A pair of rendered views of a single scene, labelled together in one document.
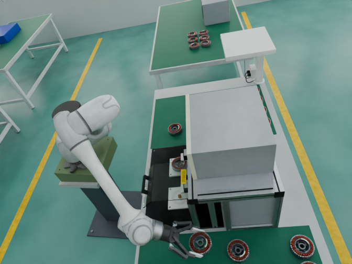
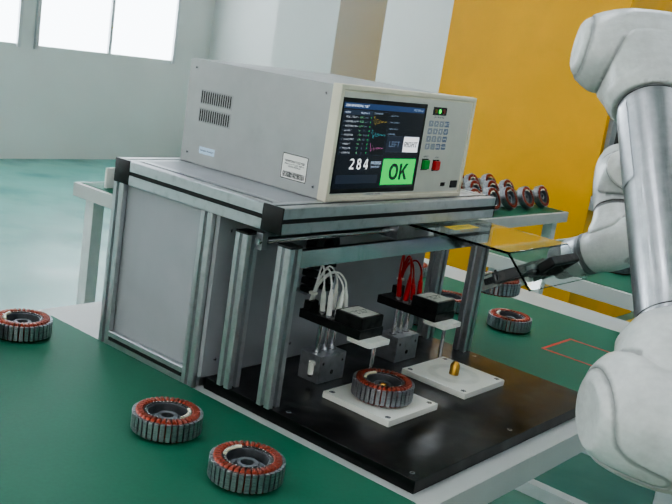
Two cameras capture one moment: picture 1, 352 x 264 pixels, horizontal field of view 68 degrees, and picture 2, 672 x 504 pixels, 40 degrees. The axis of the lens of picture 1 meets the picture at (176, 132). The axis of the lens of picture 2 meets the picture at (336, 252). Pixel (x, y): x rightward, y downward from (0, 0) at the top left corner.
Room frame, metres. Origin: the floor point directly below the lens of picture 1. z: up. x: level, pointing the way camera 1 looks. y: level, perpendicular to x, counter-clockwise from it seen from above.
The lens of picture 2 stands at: (2.59, 0.63, 1.38)
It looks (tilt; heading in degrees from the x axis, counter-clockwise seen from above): 12 degrees down; 207
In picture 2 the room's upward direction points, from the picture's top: 9 degrees clockwise
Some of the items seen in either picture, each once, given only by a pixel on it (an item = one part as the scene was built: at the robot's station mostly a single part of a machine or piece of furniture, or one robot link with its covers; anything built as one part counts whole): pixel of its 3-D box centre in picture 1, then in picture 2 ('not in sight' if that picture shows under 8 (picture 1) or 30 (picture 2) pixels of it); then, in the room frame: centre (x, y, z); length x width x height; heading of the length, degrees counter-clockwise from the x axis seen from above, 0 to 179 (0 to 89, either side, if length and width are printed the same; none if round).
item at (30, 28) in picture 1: (20, 61); not in sight; (4.59, 2.28, 0.37); 1.90 x 0.90 x 0.75; 168
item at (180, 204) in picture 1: (179, 197); (453, 376); (0.90, 0.08, 0.78); 0.15 x 0.15 x 0.01; 78
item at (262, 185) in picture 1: (226, 144); (317, 189); (0.95, -0.25, 1.09); 0.68 x 0.44 x 0.05; 168
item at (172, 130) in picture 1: (175, 129); (246, 466); (1.51, 0.00, 0.77); 0.11 x 0.11 x 0.04
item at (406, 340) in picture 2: not in sight; (397, 344); (0.87, -0.06, 0.80); 0.07 x 0.05 x 0.06; 168
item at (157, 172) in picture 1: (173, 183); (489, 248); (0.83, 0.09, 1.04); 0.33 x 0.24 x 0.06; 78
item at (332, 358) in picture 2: not in sight; (322, 363); (1.10, -0.11, 0.80); 0.07 x 0.05 x 0.06; 168
